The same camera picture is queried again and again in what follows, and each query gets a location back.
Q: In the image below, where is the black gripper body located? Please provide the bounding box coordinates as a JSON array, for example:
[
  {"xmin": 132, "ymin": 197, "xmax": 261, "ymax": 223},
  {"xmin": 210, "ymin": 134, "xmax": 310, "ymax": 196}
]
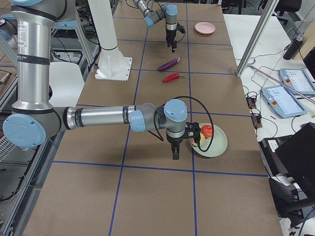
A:
[
  {"xmin": 165, "ymin": 23, "xmax": 186, "ymax": 43},
  {"xmin": 183, "ymin": 122, "xmax": 201, "ymax": 147}
]

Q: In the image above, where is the pink yellow peach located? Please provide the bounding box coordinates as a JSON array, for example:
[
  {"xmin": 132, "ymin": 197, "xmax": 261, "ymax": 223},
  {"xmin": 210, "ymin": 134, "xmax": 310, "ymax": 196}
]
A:
[{"xmin": 190, "ymin": 133, "xmax": 205, "ymax": 147}]

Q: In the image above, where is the red pomegranate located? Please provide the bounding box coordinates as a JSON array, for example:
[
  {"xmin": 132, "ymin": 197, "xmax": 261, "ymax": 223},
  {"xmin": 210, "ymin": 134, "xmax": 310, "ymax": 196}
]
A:
[{"xmin": 201, "ymin": 124, "xmax": 213, "ymax": 139}]

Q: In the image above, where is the purple eggplant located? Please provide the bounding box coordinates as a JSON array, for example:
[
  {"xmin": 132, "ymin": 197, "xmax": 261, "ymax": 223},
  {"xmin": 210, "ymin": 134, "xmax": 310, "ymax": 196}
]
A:
[{"xmin": 157, "ymin": 57, "xmax": 181, "ymax": 71}]

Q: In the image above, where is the red chili pepper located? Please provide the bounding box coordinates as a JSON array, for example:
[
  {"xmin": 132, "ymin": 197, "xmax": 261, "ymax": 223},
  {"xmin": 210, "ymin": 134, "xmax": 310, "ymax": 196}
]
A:
[{"xmin": 163, "ymin": 73, "xmax": 185, "ymax": 83}]

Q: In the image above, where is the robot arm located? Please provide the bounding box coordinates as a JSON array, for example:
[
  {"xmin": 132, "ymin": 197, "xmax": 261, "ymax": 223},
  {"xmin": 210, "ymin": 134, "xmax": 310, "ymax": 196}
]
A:
[
  {"xmin": 2, "ymin": 0, "xmax": 200, "ymax": 160},
  {"xmin": 133, "ymin": 0, "xmax": 186, "ymax": 52}
]

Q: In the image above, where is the green plate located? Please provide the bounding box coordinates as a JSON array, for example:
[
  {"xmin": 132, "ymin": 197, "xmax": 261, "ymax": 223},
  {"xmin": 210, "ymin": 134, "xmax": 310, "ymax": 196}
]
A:
[{"xmin": 191, "ymin": 123, "xmax": 227, "ymax": 157}]

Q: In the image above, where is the pink plate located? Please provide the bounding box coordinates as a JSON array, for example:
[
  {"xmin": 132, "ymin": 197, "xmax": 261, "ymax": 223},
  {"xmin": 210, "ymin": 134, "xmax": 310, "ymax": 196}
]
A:
[{"xmin": 194, "ymin": 22, "xmax": 216, "ymax": 35}]

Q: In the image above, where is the blue teach pendant near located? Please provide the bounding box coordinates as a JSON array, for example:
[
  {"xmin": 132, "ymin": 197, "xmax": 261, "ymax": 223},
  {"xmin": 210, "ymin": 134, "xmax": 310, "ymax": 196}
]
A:
[{"xmin": 261, "ymin": 86, "xmax": 307, "ymax": 118}]

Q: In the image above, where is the blue teach pendant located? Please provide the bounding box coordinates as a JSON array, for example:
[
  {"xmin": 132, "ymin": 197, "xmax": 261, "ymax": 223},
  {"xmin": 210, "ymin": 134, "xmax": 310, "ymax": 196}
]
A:
[
  {"xmin": 279, "ymin": 68, "xmax": 315, "ymax": 95},
  {"xmin": 261, "ymin": 86, "xmax": 307, "ymax": 118}
]

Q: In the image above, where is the black office chair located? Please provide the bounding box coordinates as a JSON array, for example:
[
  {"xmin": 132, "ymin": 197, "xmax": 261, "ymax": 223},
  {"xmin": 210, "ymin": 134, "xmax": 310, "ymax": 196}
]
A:
[{"xmin": 259, "ymin": 122, "xmax": 315, "ymax": 227}]

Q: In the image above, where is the blue teach pendant far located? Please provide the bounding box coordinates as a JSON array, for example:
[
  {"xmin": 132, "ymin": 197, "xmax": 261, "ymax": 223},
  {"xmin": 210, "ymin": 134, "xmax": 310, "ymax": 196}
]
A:
[{"xmin": 279, "ymin": 68, "xmax": 315, "ymax": 95}]

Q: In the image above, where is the black water bottle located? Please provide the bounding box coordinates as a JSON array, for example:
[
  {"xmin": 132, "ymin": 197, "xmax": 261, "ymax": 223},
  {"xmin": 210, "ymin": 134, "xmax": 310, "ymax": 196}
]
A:
[{"xmin": 283, "ymin": 34, "xmax": 305, "ymax": 60}]

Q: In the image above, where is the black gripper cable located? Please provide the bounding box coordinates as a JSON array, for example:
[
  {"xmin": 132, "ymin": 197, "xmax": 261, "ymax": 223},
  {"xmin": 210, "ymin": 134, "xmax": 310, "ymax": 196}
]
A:
[{"xmin": 147, "ymin": 95, "xmax": 214, "ymax": 152}]

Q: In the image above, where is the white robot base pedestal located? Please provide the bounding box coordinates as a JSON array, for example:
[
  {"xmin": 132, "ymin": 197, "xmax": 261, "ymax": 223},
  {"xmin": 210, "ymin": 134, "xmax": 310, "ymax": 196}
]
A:
[{"xmin": 89, "ymin": 0, "xmax": 132, "ymax": 81}]

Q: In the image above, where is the aluminium frame post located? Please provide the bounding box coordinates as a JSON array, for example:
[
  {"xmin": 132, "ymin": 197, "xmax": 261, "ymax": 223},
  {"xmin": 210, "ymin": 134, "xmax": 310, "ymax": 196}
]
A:
[{"xmin": 235, "ymin": 0, "xmax": 279, "ymax": 77}]

